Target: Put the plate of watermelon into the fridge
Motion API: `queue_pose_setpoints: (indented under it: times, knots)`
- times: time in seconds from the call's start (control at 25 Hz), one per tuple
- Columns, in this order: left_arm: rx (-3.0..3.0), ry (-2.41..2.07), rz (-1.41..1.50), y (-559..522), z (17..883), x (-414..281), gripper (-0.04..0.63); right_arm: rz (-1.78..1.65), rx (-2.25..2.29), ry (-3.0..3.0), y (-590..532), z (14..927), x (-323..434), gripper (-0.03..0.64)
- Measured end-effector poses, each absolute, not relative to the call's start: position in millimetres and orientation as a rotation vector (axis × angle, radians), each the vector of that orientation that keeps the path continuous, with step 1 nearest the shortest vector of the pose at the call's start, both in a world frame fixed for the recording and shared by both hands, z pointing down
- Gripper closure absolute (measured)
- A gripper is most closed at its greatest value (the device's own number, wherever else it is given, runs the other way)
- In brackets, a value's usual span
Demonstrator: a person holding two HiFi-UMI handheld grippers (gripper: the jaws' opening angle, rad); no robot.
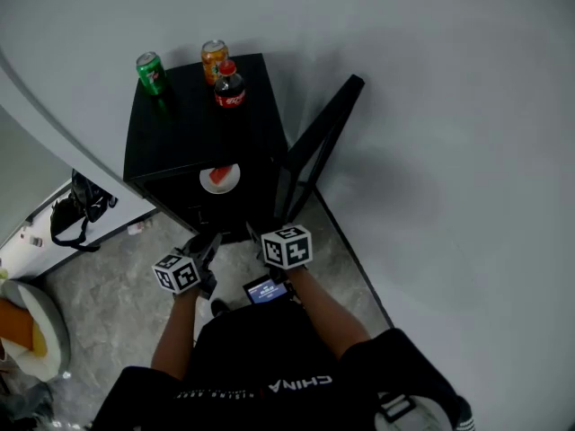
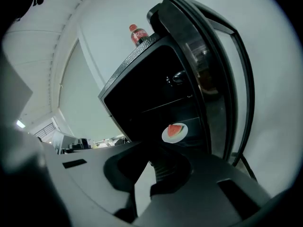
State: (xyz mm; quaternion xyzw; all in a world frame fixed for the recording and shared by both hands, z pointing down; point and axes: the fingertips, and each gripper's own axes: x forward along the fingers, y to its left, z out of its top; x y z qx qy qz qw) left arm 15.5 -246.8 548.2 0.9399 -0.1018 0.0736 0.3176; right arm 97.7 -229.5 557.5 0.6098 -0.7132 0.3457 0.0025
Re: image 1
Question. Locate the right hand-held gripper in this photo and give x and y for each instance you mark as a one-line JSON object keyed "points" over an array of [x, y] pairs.
{"points": [[287, 247]]}

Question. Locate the black slotted file rack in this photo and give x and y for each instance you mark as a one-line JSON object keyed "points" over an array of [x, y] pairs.
{"points": [[197, 133]]}

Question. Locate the green soda can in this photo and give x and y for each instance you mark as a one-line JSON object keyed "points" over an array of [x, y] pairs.
{"points": [[151, 75]]}

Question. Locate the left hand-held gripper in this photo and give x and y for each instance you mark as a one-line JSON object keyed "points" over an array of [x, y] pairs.
{"points": [[177, 274]]}

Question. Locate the person's left forearm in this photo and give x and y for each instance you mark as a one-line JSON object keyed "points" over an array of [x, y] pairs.
{"points": [[177, 330]]}

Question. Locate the cola bottle with red cap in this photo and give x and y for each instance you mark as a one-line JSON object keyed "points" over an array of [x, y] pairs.
{"points": [[229, 89]]}

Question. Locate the white pouch with black buckle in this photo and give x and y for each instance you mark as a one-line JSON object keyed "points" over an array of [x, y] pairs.
{"points": [[413, 416]]}

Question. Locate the orange cushion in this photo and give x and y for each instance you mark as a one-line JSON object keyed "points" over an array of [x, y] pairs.
{"points": [[18, 326]]}

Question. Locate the red food piece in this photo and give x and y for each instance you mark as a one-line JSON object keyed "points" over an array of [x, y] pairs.
{"points": [[221, 174]]}

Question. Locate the orange soda can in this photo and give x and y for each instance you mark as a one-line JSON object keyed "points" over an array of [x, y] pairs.
{"points": [[212, 63]]}

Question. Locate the black device with screen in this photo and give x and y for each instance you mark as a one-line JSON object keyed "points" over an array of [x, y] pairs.
{"points": [[266, 291]]}

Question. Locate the person's right forearm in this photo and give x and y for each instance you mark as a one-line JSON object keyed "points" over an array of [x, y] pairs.
{"points": [[325, 312]]}

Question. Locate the frosted glass panel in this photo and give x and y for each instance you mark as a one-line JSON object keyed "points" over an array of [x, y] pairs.
{"points": [[27, 173]]}

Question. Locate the black shoulder bag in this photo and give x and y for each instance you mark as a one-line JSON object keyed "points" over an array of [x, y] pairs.
{"points": [[74, 218]]}

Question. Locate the white paper sheet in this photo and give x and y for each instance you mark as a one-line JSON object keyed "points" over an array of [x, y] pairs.
{"points": [[220, 187]]}

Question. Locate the person's black shoe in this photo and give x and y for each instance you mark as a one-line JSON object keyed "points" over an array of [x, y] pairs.
{"points": [[219, 307]]}

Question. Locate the person's black shirt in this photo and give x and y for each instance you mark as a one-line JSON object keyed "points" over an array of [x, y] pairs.
{"points": [[278, 366]]}

